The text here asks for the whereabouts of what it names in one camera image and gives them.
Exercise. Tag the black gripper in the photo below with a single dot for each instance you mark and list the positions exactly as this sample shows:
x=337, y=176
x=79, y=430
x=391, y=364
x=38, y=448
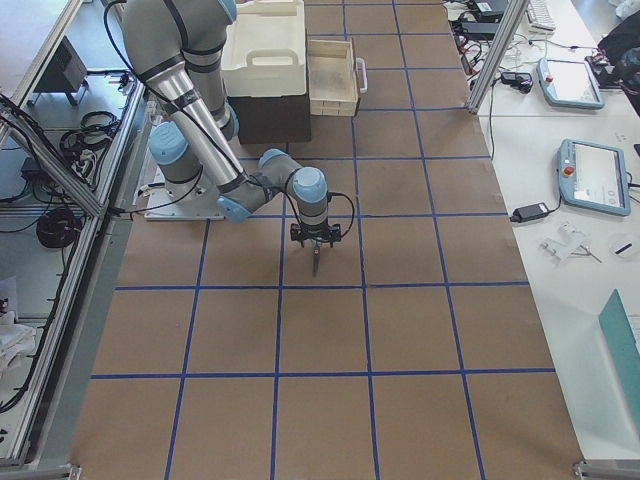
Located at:
x=298, y=235

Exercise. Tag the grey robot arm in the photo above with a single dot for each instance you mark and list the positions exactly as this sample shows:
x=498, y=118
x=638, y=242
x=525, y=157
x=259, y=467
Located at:
x=175, y=49

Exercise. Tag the dark brown drawer cabinet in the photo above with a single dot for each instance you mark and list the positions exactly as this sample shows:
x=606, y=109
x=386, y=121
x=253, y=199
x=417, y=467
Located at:
x=264, y=120

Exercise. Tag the white plastic tray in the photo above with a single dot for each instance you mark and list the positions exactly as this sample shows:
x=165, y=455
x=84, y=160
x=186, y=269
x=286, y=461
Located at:
x=265, y=51

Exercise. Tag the black power adapter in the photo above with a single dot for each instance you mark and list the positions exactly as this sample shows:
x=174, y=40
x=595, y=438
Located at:
x=531, y=212

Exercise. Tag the clear plastic parts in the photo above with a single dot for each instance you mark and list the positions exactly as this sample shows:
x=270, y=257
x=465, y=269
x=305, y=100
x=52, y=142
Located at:
x=569, y=242

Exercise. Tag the near teach pendant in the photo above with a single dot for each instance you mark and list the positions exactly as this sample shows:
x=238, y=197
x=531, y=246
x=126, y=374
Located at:
x=593, y=176

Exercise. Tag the teach pendant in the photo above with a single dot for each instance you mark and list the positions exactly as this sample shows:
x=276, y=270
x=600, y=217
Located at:
x=593, y=176
x=569, y=84

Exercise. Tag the far teach pendant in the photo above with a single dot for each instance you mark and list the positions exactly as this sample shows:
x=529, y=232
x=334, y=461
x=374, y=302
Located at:
x=569, y=84

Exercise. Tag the black box on stand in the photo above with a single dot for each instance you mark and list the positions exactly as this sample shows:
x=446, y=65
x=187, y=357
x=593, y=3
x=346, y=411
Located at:
x=65, y=73

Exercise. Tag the teal laptop lid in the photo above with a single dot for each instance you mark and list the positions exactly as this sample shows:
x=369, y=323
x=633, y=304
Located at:
x=616, y=328

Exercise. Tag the white keyboard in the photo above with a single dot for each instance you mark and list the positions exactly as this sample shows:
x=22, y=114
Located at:
x=539, y=18

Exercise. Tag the wooden drawer with white handle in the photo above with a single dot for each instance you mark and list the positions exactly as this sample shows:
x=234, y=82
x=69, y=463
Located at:
x=337, y=78

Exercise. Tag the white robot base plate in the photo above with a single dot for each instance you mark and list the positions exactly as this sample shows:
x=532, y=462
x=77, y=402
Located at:
x=185, y=202

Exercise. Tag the aluminium frame post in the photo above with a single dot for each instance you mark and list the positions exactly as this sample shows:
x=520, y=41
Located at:
x=502, y=39

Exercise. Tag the aluminium frame rail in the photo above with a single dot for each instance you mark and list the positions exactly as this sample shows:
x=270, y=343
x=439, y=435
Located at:
x=65, y=170

